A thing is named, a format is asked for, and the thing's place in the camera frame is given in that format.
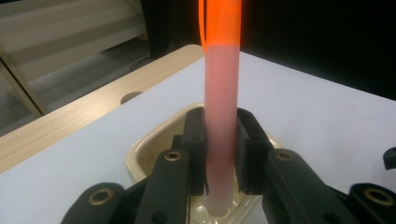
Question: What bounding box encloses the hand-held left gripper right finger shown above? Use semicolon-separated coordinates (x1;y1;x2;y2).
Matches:
234;106;359;224

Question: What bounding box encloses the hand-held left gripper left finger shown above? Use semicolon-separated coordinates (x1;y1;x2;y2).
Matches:
134;106;208;224

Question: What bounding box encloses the cream square pen holder cup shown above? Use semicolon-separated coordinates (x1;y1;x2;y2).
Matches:
124;102;283;224

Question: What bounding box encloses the orange highlighter pen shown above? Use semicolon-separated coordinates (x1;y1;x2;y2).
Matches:
198;0;243;217

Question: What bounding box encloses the white table mat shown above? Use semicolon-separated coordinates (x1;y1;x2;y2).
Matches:
0;50;396;224

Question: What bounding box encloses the dark curtain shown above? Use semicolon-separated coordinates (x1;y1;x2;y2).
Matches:
139;0;396;101

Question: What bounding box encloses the beige wooden shelf unit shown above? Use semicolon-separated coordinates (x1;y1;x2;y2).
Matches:
0;0;149;119

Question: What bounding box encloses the long black floor cable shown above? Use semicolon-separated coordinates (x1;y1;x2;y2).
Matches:
129;55;151;73

